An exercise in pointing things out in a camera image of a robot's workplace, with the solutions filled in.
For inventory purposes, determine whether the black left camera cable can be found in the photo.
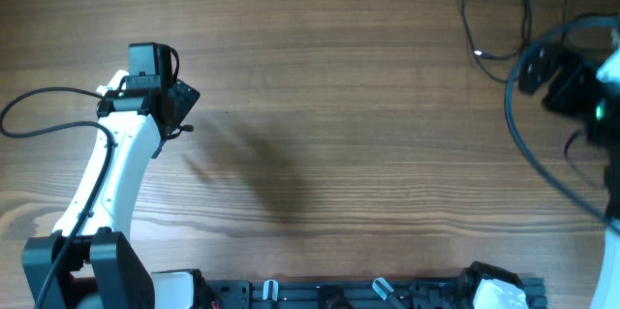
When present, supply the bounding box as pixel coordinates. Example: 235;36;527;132
0;86;117;309

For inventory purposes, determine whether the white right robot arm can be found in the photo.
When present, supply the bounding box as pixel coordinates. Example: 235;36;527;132
505;40;619;308

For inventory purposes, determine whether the black right camera cable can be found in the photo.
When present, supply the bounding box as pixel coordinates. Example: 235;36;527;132
504;15;620;235

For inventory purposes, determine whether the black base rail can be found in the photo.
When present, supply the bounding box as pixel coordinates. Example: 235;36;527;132
202;274;548;309

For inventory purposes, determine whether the black camera cable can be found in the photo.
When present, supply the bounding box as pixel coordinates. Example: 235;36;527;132
0;86;117;309
504;15;620;235

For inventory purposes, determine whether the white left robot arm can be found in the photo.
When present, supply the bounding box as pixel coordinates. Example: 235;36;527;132
22;43;200;308

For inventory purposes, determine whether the black cable bundle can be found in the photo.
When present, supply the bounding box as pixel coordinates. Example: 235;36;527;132
459;0;533;83

